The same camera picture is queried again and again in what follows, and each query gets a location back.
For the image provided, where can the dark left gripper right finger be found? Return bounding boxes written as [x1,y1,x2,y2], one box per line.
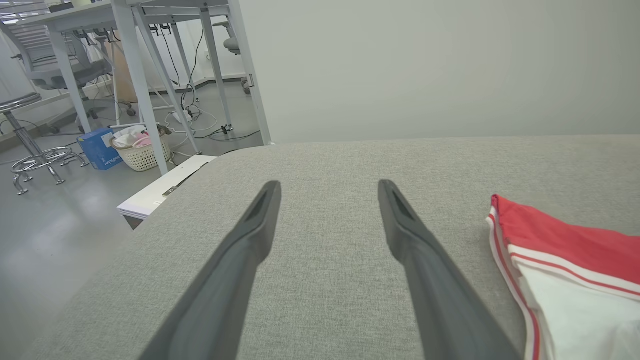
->
[377,179,522,360]

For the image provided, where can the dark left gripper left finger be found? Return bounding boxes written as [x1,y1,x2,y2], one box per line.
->
[138,180,283,360]

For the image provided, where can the red and white basketball jersey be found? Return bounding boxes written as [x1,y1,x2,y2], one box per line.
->
[486,194,640,360]

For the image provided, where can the white equipment box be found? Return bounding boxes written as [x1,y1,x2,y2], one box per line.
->
[116,154,219,231]

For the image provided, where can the white woven laundry basket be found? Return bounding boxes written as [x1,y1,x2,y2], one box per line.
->
[109,133,174,173]

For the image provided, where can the pink and white basket clothes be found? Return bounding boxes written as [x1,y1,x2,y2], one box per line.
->
[112,124,154,149]

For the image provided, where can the blue cardboard box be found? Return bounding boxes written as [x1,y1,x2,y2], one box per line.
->
[76,127,124,171]

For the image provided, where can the white partition panel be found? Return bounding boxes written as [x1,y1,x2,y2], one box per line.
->
[235,0,640,146]

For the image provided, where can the brown cardboard panel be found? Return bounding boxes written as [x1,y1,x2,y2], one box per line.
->
[104,42,139,104]

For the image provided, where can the light grey office chair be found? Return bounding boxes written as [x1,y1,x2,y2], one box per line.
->
[212,20,252,96]

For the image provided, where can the chrome round stool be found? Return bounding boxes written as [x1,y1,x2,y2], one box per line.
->
[0,92,90,196]

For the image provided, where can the black strap box handle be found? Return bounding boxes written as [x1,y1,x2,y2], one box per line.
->
[161,162,209,198]

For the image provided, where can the black floor cable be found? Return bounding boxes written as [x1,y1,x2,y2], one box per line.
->
[192,129,262,143]

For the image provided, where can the grey partition frame post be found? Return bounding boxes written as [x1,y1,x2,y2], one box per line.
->
[226,0,273,147]

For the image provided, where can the white metal frame table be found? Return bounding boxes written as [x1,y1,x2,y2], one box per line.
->
[14,0,237,176]

